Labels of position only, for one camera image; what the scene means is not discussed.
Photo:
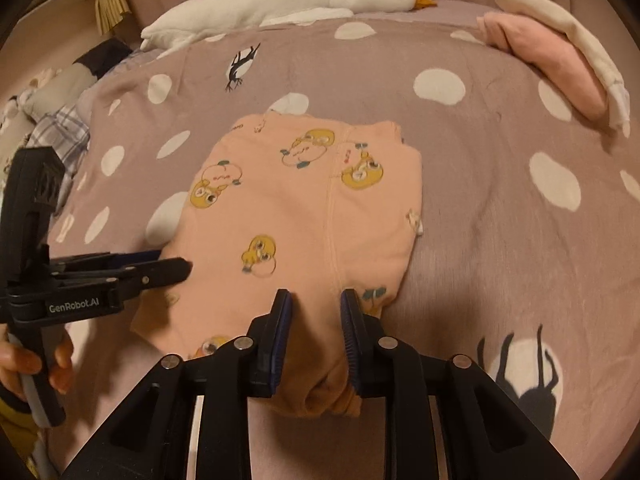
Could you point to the person's left hand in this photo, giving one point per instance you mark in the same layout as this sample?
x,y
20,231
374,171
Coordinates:
x,y
15,362

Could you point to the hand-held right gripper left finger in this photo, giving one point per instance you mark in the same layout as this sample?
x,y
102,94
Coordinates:
x,y
282,320

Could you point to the peach cartoon print garment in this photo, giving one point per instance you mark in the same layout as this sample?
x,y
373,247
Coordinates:
x,y
300,210

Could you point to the white cabinet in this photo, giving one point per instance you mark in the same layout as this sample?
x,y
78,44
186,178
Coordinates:
x,y
60,0

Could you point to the white goose plush toy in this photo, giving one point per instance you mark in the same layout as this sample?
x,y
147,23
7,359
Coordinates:
x,y
250,10

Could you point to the pink folded cloth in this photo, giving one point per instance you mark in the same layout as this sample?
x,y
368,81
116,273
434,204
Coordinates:
x,y
550,65

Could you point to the plaid pillow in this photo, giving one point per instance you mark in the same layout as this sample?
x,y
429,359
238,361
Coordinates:
x,y
65,130

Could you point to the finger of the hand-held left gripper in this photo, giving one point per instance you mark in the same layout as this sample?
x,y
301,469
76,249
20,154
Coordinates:
x,y
150,272
100,259

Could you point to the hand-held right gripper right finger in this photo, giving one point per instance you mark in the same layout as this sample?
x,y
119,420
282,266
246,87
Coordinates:
x,y
350,330

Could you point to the floral printed cloth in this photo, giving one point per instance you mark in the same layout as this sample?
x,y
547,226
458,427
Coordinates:
x,y
12,125

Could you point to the greyish pillow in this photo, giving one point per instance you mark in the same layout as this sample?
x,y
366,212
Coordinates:
x,y
60,85

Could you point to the yellow tassel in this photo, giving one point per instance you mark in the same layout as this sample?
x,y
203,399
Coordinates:
x,y
112,5

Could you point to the dark navy cloth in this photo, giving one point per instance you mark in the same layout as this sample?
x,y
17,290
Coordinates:
x,y
105,57

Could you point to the white folded cloth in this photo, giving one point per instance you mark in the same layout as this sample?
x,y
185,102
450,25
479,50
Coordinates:
x,y
550,10

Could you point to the mauve polka dot duvet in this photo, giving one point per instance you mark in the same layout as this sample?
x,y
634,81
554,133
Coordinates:
x,y
475,235

